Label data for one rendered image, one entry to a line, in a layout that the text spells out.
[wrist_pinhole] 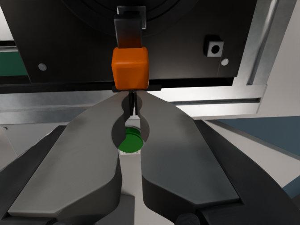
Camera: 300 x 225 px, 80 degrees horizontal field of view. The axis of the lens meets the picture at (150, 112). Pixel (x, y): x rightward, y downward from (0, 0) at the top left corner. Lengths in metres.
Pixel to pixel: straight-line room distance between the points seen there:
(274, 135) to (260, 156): 1.41
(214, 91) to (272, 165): 0.38
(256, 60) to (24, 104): 0.29
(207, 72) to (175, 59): 0.04
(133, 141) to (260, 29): 0.20
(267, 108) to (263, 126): 1.37
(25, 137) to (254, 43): 0.32
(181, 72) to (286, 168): 0.48
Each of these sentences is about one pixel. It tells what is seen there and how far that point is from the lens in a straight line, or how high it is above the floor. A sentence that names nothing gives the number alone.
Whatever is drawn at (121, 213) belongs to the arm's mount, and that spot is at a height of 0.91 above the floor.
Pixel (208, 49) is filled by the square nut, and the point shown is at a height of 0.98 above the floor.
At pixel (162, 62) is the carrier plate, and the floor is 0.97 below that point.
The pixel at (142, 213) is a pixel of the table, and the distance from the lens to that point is 0.65.
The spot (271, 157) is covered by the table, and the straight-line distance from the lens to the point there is 0.57.
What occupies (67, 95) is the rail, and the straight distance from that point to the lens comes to 0.25.
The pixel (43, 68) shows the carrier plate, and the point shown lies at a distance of 0.23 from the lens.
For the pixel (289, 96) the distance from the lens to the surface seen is 0.46.
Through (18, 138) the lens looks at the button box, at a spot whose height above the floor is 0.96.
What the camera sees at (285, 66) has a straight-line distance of 0.42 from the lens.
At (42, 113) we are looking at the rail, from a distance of 0.28.
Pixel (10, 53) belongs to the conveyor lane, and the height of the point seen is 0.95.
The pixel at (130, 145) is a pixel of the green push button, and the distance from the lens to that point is 0.27.
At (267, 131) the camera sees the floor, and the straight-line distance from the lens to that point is 1.87.
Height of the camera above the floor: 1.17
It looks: 57 degrees down
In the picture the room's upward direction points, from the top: 174 degrees clockwise
